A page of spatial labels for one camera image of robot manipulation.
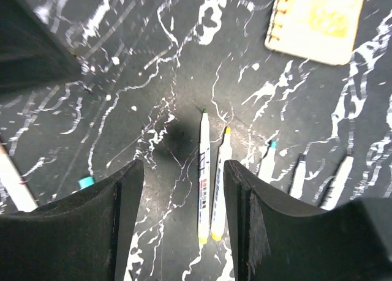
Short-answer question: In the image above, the tan cap marker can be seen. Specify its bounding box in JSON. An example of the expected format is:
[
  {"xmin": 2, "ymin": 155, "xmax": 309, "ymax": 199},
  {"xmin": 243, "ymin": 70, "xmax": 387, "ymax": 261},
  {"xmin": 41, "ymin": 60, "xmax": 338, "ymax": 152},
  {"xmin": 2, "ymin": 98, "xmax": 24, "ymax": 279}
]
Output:
[{"xmin": 1, "ymin": 145, "xmax": 38, "ymax": 212}]

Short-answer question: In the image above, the teal cap marker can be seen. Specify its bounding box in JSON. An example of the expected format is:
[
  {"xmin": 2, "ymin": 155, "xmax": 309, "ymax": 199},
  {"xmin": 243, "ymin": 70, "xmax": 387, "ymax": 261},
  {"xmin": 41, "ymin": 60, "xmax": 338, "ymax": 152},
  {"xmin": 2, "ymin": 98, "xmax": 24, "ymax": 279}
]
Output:
[{"xmin": 78, "ymin": 176, "xmax": 95, "ymax": 189}]

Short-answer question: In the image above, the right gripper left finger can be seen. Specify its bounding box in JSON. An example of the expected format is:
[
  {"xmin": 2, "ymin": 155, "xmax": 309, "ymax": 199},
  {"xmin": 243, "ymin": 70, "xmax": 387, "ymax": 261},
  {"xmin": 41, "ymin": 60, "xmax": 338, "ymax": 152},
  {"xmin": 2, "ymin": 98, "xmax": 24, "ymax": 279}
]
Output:
[{"xmin": 1, "ymin": 160, "xmax": 144, "ymax": 280}]

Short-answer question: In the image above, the green cap marker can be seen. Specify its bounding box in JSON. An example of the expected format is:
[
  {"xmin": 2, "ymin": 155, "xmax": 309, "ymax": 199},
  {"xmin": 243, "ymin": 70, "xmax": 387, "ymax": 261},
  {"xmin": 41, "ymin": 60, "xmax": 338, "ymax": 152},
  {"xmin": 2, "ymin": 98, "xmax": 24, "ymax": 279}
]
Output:
[{"xmin": 198, "ymin": 109, "xmax": 211, "ymax": 245}]

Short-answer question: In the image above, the purple cap marker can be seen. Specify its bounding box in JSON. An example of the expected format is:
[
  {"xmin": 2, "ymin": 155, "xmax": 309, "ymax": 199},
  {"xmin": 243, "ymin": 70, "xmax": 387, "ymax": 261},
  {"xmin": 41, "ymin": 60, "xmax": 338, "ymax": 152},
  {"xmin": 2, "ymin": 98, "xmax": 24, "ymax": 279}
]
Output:
[{"xmin": 320, "ymin": 155, "xmax": 354, "ymax": 211}]

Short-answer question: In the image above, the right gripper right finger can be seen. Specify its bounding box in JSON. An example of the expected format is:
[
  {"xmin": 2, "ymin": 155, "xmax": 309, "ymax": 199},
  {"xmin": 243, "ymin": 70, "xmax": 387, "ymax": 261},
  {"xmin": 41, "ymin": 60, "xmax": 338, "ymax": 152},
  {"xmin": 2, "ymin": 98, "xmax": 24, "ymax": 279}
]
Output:
[{"xmin": 224, "ymin": 160, "xmax": 391, "ymax": 280}]

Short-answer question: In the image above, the yellow cap marker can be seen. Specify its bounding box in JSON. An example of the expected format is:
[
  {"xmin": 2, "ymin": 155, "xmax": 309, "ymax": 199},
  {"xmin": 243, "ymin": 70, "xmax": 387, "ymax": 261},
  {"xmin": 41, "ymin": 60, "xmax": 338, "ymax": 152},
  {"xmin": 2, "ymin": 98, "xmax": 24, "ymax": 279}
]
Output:
[{"xmin": 210, "ymin": 126, "xmax": 233, "ymax": 241}]

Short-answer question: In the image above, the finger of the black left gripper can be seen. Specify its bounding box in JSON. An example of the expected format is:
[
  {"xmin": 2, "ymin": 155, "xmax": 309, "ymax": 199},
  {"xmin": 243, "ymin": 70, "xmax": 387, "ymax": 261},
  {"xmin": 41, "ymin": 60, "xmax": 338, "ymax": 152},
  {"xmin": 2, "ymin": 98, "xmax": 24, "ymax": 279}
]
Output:
[{"xmin": 1, "ymin": 0, "xmax": 81, "ymax": 94}]

